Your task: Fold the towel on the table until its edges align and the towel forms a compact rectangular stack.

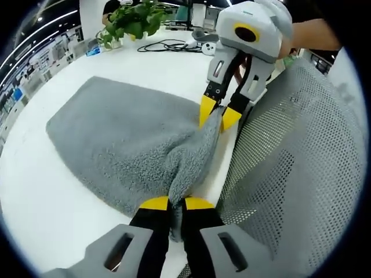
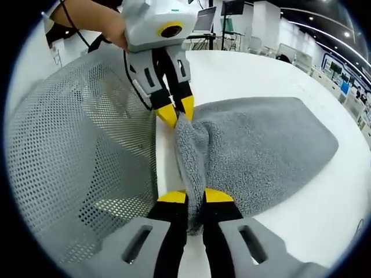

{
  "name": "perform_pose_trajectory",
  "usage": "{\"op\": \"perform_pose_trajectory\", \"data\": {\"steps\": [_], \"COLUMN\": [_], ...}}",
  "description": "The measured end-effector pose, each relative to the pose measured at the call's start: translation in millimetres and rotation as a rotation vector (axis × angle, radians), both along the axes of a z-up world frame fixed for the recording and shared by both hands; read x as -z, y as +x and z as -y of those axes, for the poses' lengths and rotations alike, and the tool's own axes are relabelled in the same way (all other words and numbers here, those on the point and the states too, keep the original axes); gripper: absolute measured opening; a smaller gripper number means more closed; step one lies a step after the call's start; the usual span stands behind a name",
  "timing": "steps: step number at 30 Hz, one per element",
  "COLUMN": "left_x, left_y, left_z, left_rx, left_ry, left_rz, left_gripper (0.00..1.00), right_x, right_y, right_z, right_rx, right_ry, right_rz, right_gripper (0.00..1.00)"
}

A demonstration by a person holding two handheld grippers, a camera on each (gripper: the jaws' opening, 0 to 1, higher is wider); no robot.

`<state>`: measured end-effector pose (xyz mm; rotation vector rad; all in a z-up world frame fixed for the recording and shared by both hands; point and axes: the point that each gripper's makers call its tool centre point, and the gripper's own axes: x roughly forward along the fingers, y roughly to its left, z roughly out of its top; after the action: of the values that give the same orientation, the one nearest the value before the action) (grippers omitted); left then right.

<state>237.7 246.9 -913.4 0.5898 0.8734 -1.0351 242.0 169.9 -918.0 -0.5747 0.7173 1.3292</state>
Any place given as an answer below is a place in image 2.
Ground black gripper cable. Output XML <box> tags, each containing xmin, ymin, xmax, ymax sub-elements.
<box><xmin>59</xmin><ymin>0</ymin><xmax>154</xmax><ymax>112</ymax></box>

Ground white office chair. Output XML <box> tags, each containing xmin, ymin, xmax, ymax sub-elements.
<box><xmin>248</xmin><ymin>36</ymin><xmax>263</xmax><ymax>54</ymax></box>

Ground green board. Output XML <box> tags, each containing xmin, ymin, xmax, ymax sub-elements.
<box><xmin>219</xmin><ymin>17</ymin><xmax>236</xmax><ymax>37</ymax></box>

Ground grey towel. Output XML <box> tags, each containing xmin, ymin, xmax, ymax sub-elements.
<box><xmin>173</xmin><ymin>97</ymin><xmax>339</xmax><ymax>237</ymax></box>

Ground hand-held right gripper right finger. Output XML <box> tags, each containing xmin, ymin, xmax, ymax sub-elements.
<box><xmin>202</xmin><ymin>187</ymin><xmax>294</xmax><ymax>278</ymax></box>

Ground grey mesh office chair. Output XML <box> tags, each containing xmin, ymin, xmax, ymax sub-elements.
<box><xmin>5</xmin><ymin>52</ymin><xmax>159</xmax><ymax>265</ymax></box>

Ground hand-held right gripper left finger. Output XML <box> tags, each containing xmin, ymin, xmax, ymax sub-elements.
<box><xmin>100</xmin><ymin>189</ymin><xmax>188</xmax><ymax>278</ymax></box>

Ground small black monitor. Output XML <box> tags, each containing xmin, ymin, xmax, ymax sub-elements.
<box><xmin>220</xmin><ymin>0</ymin><xmax>246</xmax><ymax>16</ymax></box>

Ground grey laptop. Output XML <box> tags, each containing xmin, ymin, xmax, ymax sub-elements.
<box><xmin>193</xmin><ymin>6</ymin><xmax>217</xmax><ymax>33</ymax></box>

